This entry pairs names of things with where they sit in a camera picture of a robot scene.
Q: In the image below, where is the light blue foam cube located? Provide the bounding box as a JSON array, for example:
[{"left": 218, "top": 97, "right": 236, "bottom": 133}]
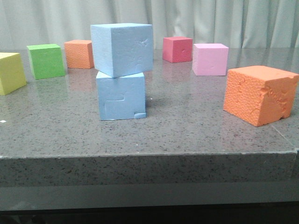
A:
[
  {"left": 96, "top": 71, "right": 146, "bottom": 120},
  {"left": 90, "top": 23, "right": 153, "bottom": 78}
]

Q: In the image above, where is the right red foam cube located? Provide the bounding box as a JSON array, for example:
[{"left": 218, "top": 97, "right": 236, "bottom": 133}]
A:
[{"left": 162, "top": 36, "right": 193, "bottom": 63}]

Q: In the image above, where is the pink foam cube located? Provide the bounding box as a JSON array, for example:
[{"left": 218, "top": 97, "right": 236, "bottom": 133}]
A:
[{"left": 192, "top": 43, "right": 229, "bottom": 76}]

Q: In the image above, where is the far orange foam cube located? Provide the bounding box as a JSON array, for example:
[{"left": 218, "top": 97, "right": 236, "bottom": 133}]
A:
[{"left": 64, "top": 40, "right": 94, "bottom": 69}]

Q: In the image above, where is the orange foam cube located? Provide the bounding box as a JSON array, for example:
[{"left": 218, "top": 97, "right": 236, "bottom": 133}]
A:
[
  {"left": 223, "top": 66, "right": 299, "bottom": 126},
  {"left": 64, "top": 40, "right": 94, "bottom": 69}
]

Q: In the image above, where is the near orange foam cube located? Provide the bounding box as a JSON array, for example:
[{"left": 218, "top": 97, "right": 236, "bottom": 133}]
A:
[{"left": 223, "top": 66, "right": 299, "bottom": 126}]

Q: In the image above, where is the green foam cube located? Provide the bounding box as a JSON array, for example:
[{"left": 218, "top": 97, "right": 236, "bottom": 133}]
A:
[{"left": 27, "top": 44, "right": 65, "bottom": 80}]

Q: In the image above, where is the pale grey curtain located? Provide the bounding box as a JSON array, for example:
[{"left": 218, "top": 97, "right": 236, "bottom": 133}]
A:
[{"left": 0, "top": 0, "right": 299, "bottom": 49}]

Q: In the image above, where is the yellow foam cube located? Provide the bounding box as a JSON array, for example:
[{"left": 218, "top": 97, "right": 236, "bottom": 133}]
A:
[{"left": 0, "top": 52, "right": 27, "bottom": 95}]

